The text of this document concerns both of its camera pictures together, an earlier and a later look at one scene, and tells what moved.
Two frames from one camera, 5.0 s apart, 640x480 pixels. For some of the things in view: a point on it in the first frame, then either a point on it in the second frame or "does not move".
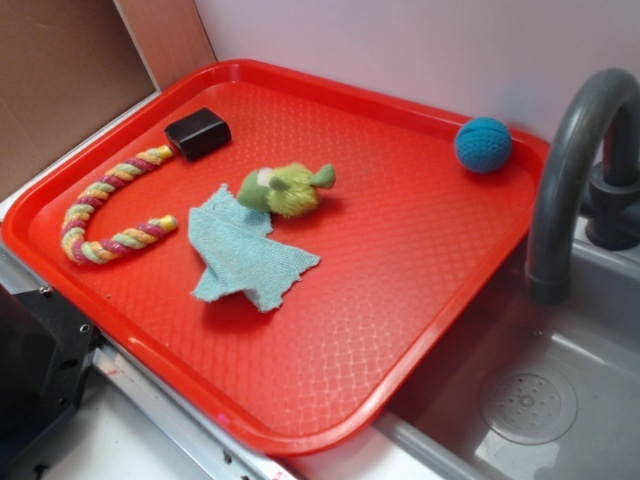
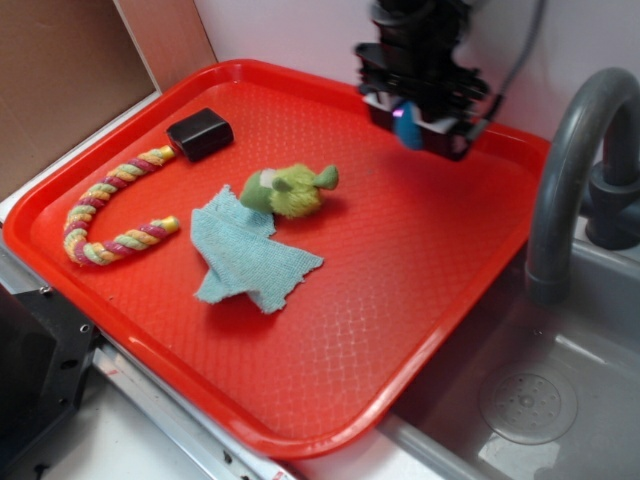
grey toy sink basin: (533, 390) does not move
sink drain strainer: (528, 407) does not move
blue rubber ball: (483, 145) → (408, 125)
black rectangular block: (198, 133) does not move
